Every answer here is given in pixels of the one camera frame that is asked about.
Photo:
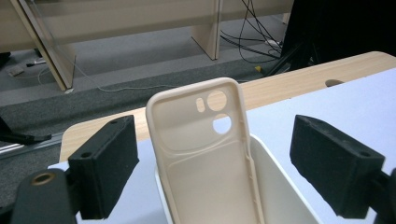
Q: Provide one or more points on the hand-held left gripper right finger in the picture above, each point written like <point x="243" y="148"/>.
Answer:
<point x="336" y="168"/>

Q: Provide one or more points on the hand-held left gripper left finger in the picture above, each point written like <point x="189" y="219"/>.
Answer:
<point x="104" y="165"/>

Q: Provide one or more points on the white plastic storage box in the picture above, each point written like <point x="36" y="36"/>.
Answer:
<point x="280" y="189"/>

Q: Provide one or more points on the beige phone case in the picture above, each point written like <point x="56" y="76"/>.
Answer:
<point x="205" y="174"/>

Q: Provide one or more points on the black stand foot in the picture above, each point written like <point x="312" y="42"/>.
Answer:
<point x="21" y="137"/>

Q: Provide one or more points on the black stand legs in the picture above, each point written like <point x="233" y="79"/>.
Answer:
<point x="289" y="60"/>

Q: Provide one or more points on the small yellow floor object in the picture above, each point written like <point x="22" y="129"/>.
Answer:
<point x="258" y="68"/>

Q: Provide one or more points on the small grey floor object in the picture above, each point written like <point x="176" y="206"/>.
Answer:
<point x="15" y="71"/>

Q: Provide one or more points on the dark curtain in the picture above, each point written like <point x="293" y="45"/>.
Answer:
<point x="348" y="28"/>

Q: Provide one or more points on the metal floor rail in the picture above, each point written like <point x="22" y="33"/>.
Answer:
<point x="28" y="146"/>

